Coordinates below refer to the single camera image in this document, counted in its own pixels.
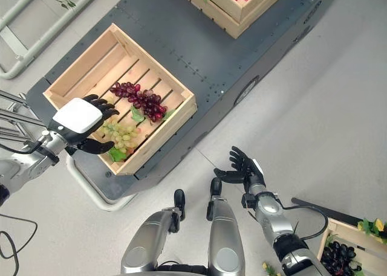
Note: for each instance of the white metal rail frame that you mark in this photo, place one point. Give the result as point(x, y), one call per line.
point(36, 25)

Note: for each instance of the green grape bunch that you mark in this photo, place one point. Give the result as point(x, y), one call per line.
point(121, 134)

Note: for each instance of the silver right robot leg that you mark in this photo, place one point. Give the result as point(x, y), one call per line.
point(223, 236)

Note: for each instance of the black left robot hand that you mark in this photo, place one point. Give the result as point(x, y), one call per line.
point(79, 116)

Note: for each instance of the dark grey mobile platform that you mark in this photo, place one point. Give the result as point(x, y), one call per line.
point(193, 64)

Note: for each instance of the stacked wooden crate with fruit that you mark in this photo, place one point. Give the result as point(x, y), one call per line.
point(232, 7)

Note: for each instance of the empty-slatted wooden crate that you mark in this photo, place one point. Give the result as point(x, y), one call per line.
point(121, 101)

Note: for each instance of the white platform bumper bar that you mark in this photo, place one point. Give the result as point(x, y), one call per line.
point(90, 185)

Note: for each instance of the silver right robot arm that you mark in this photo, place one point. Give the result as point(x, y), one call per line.
point(278, 227)

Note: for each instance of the yellow fruit with leaves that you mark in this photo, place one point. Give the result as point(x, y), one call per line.
point(375, 226)

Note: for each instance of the wooden crate with black grapes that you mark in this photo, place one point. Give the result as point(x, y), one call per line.
point(359, 242)

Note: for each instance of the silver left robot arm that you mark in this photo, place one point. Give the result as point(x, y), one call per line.
point(27, 155)

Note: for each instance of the red grape bunch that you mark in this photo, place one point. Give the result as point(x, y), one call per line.
point(142, 99)

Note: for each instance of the black grape bunch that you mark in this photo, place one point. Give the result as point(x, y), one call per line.
point(338, 256)

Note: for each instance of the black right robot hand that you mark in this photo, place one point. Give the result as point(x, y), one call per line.
point(245, 168)

